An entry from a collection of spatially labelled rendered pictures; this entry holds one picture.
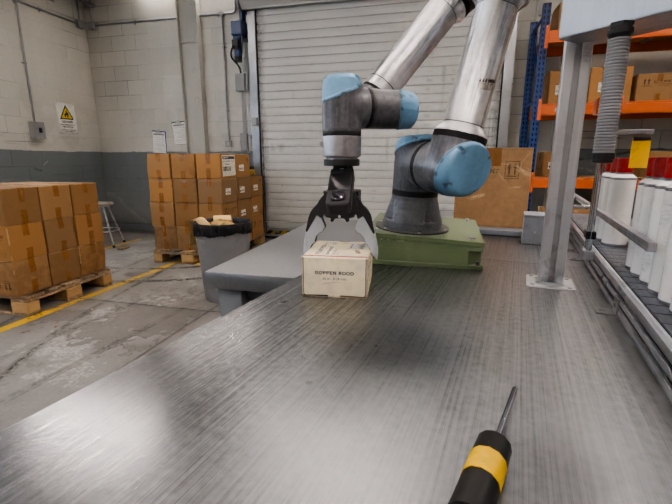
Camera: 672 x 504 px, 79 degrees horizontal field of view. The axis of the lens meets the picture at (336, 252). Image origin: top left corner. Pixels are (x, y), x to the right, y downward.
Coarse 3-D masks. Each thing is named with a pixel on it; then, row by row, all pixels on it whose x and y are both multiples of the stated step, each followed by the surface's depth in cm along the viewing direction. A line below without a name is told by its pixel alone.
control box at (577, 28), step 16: (576, 0) 68; (592, 0) 66; (608, 0) 64; (624, 0) 62; (640, 0) 60; (656, 0) 59; (576, 16) 68; (592, 16) 66; (608, 16) 64; (624, 16) 62; (640, 16) 61; (656, 16) 60; (560, 32) 71; (576, 32) 68; (592, 32) 67; (640, 32) 67
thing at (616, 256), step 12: (576, 216) 148; (588, 216) 148; (600, 252) 91; (612, 252) 90; (624, 252) 90; (612, 264) 80; (624, 264) 80; (624, 276) 72; (636, 288) 65; (648, 300) 59; (660, 312) 55; (660, 324) 52
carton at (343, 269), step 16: (304, 256) 76; (320, 256) 76; (336, 256) 76; (352, 256) 76; (368, 256) 76; (304, 272) 76; (320, 272) 75; (336, 272) 75; (352, 272) 74; (368, 272) 77; (304, 288) 76; (320, 288) 76; (336, 288) 76; (352, 288) 75; (368, 288) 79
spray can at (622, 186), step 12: (624, 168) 93; (612, 180) 95; (624, 180) 93; (636, 180) 93; (612, 192) 95; (624, 192) 93; (612, 204) 95; (624, 204) 94; (624, 216) 94; (612, 228) 96; (612, 240) 96; (624, 240) 96
